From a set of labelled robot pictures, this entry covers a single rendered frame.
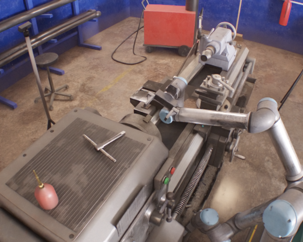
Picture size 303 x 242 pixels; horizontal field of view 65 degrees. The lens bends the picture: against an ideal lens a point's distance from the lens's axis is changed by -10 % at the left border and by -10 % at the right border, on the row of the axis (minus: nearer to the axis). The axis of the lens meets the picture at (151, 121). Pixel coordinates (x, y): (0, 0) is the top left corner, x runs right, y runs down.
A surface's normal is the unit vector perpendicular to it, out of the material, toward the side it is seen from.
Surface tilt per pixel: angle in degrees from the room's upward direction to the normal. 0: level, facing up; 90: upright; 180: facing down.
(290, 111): 0
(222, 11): 90
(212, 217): 19
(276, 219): 83
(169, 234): 32
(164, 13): 90
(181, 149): 0
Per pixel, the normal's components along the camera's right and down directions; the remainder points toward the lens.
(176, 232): 0.47, -0.48
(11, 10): 0.88, 0.31
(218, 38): 0.00, -0.76
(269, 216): -0.85, 0.23
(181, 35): -0.14, 0.64
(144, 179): 0.62, -0.33
